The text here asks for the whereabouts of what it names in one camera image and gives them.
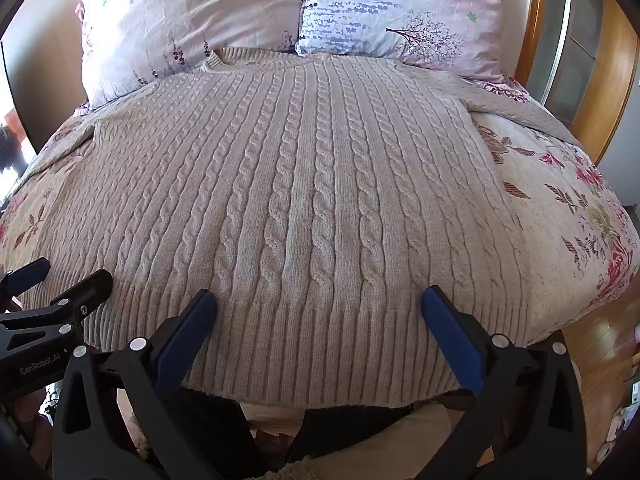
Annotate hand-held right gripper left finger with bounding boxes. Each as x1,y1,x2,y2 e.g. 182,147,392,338
50,288,262,480

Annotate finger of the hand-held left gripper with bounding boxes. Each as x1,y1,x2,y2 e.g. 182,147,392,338
0,257,52,306
0,268,114,356

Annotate blue print floral pillow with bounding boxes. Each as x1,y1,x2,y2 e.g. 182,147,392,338
295,0,516,83

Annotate floral bed blanket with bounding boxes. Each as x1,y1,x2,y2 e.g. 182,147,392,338
0,77,640,351

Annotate beige cable knit sweater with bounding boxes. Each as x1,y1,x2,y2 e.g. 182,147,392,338
5,47,581,409

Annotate pink floral pillow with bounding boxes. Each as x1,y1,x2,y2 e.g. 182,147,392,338
75,0,307,108

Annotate wooden headboard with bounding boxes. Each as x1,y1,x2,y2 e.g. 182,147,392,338
515,0,549,92

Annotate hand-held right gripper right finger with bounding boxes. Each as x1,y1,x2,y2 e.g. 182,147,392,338
414,285,589,480

